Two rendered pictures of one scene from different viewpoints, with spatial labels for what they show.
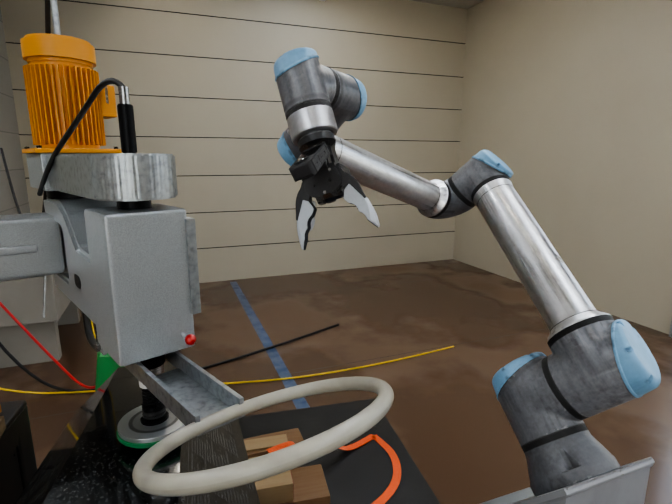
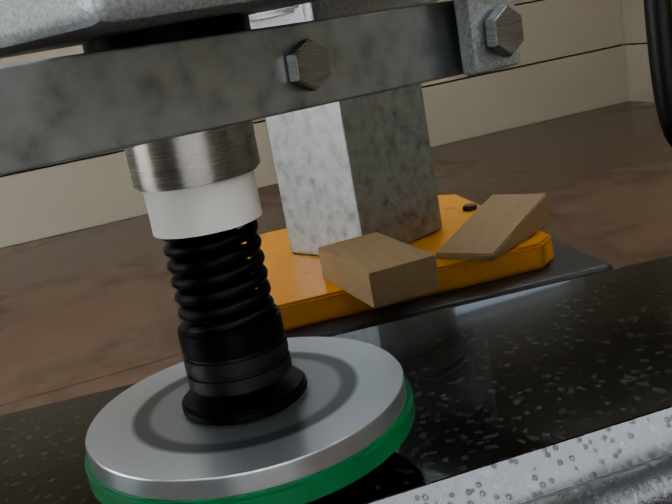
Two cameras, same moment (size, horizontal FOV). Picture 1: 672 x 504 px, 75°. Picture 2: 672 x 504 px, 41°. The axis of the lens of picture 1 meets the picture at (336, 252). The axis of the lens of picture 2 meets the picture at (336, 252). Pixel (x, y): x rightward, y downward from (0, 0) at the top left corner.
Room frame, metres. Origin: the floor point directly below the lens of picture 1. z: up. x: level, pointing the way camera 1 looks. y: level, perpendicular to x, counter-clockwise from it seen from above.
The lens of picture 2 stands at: (1.36, 0.02, 1.16)
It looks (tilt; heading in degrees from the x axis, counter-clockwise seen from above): 15 degrees down; 94
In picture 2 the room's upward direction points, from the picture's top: 10 degrees counter-clockwise
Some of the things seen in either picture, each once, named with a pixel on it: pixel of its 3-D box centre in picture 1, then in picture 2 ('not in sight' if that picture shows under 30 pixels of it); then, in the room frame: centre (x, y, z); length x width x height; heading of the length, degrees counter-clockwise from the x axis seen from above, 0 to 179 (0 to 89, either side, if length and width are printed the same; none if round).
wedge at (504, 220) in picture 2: not in sight; (492, 225); (1.52, 1.39, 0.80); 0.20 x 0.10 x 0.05; 54
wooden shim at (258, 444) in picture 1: (266, 443); not in sight; (2.30, 0.41, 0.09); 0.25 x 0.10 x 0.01; 104
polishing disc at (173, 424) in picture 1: (155, 420); (247, 405); (1.25, 0.57, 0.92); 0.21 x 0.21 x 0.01
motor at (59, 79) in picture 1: (69, 98); not in sight; (1.75, 1.00, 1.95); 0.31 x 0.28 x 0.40; 132
